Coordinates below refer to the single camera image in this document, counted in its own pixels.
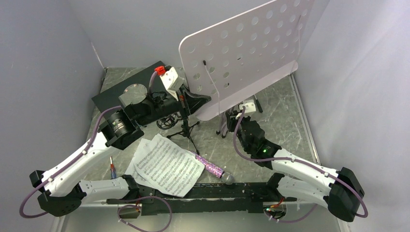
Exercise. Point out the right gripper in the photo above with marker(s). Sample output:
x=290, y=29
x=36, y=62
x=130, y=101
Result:
x=232, y=118

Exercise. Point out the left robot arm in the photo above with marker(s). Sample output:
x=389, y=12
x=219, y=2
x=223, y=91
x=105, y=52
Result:
x=63, y=188

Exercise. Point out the red blue screwdriver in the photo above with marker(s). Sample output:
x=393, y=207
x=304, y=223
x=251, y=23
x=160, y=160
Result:
x=112, y=169

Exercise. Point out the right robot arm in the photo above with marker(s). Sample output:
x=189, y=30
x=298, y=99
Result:
x=337, y=190

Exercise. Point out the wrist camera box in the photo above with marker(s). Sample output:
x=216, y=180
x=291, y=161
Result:
x=171, y=79
x=249, y=105

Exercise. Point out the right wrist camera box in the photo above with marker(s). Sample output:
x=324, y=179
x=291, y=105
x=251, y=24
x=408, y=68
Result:
x=249, y=105

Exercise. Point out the purple glitter microphone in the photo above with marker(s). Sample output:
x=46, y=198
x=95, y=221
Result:
x=226, y=177

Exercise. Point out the sheet music lower page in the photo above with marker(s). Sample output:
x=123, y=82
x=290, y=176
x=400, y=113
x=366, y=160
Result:
x=131, y=170

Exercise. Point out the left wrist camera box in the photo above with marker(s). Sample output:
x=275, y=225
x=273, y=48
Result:
x=171, y=79

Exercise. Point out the sheet music page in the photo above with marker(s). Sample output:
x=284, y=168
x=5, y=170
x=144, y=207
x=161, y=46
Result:
x=170, y=169
x=131, y=170

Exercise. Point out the black network switch box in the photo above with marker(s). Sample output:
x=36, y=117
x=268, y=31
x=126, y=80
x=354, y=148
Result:
x=117, y=79

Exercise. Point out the lilac perforated music stand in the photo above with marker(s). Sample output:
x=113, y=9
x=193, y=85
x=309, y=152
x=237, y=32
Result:
x=236, y=58

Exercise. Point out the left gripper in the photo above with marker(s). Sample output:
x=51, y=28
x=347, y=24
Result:
x=193, y=101

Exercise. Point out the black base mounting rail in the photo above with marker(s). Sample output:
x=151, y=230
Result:
x=251, y=197

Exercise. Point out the black handled hammer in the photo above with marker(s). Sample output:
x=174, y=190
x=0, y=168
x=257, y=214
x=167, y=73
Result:
x=258, y=105

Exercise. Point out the sheet music top page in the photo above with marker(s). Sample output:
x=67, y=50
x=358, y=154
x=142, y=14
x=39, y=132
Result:
x=170, y=169

